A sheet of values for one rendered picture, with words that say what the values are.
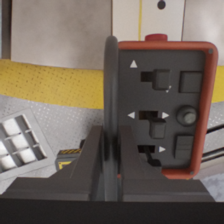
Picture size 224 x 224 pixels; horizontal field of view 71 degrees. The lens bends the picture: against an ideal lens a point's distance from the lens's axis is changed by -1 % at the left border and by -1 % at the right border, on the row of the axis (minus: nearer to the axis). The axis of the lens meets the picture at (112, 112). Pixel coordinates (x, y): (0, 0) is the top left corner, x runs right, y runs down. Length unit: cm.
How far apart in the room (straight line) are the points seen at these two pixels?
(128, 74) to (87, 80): 82
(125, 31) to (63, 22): 46
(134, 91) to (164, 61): 6
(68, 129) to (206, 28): 94
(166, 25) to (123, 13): 8
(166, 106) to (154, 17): 18
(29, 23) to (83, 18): 22
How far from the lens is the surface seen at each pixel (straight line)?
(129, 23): 35
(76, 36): 74
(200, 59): 25
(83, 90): 105
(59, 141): 121
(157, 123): 18
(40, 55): 78
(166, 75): 17
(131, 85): 23
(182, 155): 27
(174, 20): 36
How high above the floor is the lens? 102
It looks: 74 degrees down
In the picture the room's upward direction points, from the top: 175 degrees counter-clockwise
